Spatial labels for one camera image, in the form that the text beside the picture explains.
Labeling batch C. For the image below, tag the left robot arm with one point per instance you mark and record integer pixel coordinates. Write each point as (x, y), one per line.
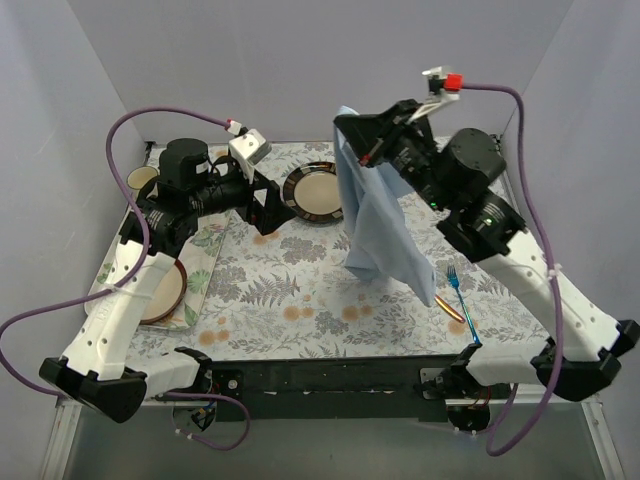
(166, 214)

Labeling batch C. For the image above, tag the cream mug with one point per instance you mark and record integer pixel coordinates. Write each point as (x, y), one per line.
(139, 177)

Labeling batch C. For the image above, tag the dark rimmed dinner plate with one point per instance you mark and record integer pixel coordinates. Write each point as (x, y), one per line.
(311, 191)

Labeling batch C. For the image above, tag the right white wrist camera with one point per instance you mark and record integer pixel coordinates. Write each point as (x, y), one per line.
(444, 88)

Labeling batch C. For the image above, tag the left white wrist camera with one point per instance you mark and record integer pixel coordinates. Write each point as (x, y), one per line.
(248, 150)

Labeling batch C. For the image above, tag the red rimmed plate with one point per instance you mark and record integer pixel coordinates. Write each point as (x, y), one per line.
(167, 295)

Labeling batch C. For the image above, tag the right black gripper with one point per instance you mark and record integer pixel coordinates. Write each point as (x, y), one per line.
(388, 135)

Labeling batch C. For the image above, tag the floral tablecloth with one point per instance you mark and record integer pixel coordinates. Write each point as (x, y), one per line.
(289, 295)

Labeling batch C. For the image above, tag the light blue cloth napkin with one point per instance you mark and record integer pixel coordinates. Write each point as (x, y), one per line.
(381, 246)

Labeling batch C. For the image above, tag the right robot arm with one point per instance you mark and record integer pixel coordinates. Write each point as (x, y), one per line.
(581, 355)

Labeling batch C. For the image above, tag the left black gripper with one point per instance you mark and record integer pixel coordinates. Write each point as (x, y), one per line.
(256, 198)

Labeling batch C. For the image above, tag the floral white tray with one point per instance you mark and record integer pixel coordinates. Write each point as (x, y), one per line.
(199, 257)

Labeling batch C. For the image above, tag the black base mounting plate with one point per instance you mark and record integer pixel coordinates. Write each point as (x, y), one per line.
(415, 387)

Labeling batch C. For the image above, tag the iridescent gold knife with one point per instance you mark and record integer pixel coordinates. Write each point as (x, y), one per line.
(449, 310)

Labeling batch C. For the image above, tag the blue metal fork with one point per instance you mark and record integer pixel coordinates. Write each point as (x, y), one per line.
(453, 280)

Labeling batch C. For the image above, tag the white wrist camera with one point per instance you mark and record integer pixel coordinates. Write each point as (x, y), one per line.
(444, 88)
(248, 150)

